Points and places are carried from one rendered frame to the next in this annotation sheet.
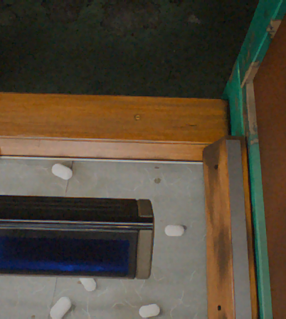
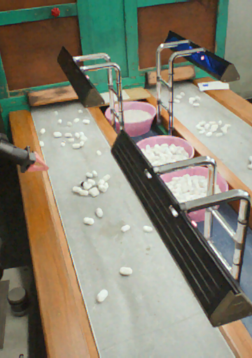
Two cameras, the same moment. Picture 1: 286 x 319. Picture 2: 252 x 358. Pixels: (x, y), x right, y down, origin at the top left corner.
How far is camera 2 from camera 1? 1.94 m
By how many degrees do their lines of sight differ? 63
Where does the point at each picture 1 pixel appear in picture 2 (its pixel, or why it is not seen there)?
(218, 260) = (63, 94)
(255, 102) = (17, 89)
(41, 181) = (47, 135)
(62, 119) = (23, 132)
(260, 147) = (31, 85)
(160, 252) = (63, 115)
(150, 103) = (13, 121)
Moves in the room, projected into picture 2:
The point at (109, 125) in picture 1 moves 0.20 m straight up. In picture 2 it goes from (23, 125) to (15, 87)
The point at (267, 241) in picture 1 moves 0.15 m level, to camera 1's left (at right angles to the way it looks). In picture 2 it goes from (57, 82) to (58, 92)
